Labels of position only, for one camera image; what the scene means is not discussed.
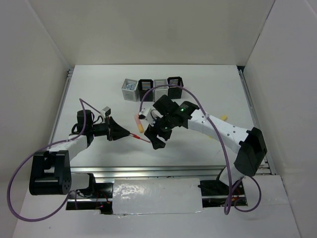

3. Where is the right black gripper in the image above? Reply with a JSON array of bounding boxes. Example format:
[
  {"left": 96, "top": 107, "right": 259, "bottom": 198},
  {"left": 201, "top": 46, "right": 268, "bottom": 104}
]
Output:
[{"left": 144, "top": 113, "right": 175, "bottom": 150}]

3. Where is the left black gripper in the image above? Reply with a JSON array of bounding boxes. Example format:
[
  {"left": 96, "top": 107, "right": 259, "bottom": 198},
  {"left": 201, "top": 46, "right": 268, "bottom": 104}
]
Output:
[{"left": 89, "top": 116, "right": 130, "bottom": 141}]

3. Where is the orange pastel highlighter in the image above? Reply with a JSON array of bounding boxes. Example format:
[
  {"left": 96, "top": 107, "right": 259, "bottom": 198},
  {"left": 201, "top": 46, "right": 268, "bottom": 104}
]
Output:
[{"left": 134, "top": 115, "right": 144, "bottom": 133}]

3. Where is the red gel pen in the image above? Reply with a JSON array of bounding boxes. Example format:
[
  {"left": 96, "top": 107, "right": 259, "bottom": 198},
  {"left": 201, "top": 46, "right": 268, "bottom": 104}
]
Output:
[{"left": 129, "top": 133, "right": 151, "bottom": 143}]

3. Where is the blue patterned tape roll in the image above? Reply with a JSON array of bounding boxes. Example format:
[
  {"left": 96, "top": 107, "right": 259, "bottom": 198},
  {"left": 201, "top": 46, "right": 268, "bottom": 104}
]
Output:
[{"left": 125, "top": 83, "right": 136, "bottom": 91}]

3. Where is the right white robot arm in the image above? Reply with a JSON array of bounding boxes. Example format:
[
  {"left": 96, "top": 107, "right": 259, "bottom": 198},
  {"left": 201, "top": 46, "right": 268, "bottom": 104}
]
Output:
[{"left": 138, "top": 95, "right": 267, "bottom": 194}]

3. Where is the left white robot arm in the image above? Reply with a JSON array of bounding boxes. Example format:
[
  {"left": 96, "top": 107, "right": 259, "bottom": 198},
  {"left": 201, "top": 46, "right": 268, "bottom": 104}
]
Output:
[{"left": 29, "top": 110, "right": 130, "bottom": 195}]

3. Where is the silver slotted container right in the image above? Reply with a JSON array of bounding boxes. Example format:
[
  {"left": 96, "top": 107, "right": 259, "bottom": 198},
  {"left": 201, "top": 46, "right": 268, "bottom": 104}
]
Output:
[{"left": 154, "top": 79, "right": 168, "bottom": 102}]

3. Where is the silver slotted container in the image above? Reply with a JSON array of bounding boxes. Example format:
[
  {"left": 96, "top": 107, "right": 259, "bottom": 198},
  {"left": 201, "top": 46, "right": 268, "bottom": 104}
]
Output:
[
  {"left": 154, "top": 79, "right": 168, "bottom": 102},
  {"left": 121, "top": 78, "right": 139, "bottom": 102}
]

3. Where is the silver slotted container left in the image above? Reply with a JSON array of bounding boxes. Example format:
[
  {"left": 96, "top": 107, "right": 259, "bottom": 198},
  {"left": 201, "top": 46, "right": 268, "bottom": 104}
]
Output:
[{"left": 121, "top": 78, "right": 139, "bottom": 102}]

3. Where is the black slotted container right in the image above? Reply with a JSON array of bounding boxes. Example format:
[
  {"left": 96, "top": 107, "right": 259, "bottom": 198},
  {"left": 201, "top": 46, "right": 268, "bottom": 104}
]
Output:
[{"left": 167, "top": 76, "right": 184, "bottom": 99}]

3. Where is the black slotted container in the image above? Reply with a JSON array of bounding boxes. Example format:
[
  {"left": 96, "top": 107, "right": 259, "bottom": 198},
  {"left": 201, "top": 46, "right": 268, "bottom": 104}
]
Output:
[
  {"left": 138, "top": 79, "right": 154, "bottom": 102},
  {"left": 167, "top": 76, "right": 184, "bottom": 99}
]

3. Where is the black slotted container left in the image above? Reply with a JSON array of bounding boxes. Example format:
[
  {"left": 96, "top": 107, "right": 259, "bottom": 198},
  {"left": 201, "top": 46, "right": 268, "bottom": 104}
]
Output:
[{"left": 138, "top": 79, "right": 154, "bottom": 102}]

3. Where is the silver foil sheet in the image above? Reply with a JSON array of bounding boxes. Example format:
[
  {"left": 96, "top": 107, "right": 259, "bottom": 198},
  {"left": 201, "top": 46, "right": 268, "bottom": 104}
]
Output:
[{"left": 112, "top": 178, "right": 203, "bottom": 215}]

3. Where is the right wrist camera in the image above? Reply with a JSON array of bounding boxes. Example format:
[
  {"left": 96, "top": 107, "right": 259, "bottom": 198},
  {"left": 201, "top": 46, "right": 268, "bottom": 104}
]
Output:
[{"left": 138, "top": 108, "right": 159, "bottom": 126}]

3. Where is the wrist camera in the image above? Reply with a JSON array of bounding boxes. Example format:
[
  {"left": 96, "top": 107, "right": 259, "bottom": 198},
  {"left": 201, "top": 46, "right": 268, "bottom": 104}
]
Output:
[
  {"left": 100, "top": 107, "right": 111, "bottom": 118},
  {"left": 138, "top": 108, "right": 159, "bottom": 126}
]

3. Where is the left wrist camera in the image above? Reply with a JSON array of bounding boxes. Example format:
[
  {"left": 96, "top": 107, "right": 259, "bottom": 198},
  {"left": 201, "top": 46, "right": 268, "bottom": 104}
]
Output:
[{"left": 100, "top": 107, "right": 111, "bottom": 118}]

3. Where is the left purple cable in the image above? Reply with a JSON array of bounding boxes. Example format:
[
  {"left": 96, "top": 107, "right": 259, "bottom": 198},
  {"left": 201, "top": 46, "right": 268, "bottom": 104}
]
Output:
[{"left": 6, "top": 98, "right": 105, "bottom": 222}]

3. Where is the aluminium rail frame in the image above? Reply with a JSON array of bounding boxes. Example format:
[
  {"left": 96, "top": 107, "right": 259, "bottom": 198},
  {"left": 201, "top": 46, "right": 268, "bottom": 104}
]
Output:
[{"left": 53, "top": 65, "right": 277, "bottom": 211}]

